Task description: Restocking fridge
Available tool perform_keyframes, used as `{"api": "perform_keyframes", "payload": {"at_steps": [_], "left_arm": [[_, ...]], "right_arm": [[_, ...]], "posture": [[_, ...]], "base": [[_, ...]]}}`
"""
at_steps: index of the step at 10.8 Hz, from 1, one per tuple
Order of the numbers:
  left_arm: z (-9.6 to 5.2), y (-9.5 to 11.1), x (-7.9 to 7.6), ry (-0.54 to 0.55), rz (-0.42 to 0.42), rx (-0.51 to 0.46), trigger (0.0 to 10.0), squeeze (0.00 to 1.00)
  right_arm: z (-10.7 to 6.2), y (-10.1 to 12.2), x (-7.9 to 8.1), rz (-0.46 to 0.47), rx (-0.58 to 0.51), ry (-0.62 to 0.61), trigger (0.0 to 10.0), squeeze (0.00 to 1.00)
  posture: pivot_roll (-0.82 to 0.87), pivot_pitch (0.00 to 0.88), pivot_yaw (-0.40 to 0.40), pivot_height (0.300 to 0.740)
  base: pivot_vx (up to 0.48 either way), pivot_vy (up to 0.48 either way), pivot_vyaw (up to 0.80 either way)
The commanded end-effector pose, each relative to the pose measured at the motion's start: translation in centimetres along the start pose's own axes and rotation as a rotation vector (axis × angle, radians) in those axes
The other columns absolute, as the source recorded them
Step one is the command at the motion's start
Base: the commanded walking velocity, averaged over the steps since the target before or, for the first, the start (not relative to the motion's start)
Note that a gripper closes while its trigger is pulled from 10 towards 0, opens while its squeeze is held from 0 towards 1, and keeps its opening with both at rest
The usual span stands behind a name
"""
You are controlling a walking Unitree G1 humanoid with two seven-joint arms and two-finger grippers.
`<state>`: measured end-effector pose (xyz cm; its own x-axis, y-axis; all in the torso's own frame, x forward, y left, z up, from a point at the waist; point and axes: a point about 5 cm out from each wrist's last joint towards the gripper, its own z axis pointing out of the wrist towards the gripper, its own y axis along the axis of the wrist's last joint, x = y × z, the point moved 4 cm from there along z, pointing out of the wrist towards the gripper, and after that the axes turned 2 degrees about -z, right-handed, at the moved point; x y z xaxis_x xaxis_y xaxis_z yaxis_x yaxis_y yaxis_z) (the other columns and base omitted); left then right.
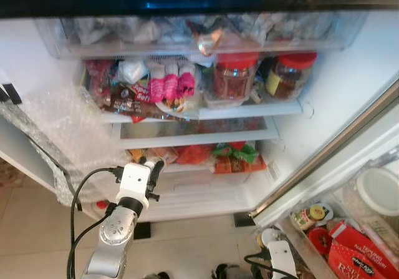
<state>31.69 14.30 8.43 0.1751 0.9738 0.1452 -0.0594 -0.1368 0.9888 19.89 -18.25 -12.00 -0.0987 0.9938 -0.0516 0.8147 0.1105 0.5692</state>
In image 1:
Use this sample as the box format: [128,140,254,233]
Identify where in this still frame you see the black robot right foot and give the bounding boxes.
[212,263,247,279]

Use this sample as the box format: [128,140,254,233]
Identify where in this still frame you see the white fridge shelf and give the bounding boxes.
[100,99,305,125]
[117,117,280,150]

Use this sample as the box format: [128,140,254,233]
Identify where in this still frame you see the white fridge drawer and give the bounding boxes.
[94,160,281,222]

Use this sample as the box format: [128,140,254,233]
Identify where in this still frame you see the white lid round container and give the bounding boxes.
[355,167,399,217]

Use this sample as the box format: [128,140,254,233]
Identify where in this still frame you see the red round lid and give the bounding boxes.
[309,228,331,255]

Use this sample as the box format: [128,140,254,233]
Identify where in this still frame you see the black fridge foot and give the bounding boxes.
[133,222,152,240]
[234,213,255,227]

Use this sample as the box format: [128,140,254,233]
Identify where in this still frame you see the yellow label jar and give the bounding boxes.
[292,204,334,231]

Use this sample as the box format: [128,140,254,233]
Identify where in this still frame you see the red cardboard box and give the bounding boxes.
[327,222,399,279]

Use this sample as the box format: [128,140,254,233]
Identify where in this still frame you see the orange packet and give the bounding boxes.
[128,147,178,165]

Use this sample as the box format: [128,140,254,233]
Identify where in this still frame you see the white plastic bag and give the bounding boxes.
[117,57,149,85]

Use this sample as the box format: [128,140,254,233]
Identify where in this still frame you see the dark red food package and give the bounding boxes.
[86,59,116,105]

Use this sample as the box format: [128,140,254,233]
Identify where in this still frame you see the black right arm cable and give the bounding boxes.
[243,251,294,279]

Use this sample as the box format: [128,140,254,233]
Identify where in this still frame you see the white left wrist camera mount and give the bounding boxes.
[116,162,152,210]

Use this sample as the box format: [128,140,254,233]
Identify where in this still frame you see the green and red packet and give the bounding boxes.
[212,142,267,175]

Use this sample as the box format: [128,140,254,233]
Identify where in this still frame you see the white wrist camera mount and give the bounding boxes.
[116,162,152,210]
[267,240,292,278]

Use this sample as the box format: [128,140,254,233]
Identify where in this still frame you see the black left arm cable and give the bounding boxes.
[67,167,125,279]

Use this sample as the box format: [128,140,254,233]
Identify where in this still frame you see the brown snack package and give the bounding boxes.
[100,82,188,120]

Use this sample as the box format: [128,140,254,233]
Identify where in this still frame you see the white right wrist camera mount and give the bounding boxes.
[267,240,292,278]

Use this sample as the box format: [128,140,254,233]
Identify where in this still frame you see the red lid plastic jar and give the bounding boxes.
[267,51,317,100]
[211,51,259,103]

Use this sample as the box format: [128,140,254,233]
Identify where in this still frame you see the pink and white sachet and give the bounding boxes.
[163,61,180,102]
[148,62,165,104]
[178,61,195,99]

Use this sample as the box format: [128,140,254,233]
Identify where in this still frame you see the clear plastic fridge drawer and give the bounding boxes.
[34,12,368,60]

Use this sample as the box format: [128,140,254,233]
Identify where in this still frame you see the shiny copper foil packet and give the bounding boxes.
[190,29,225,56]

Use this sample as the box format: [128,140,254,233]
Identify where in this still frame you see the bubble wrap sheet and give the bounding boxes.
[0,86,125,206]

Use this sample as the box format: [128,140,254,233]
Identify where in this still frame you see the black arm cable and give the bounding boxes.
[67,167,125,279]
[243,251,294,279]

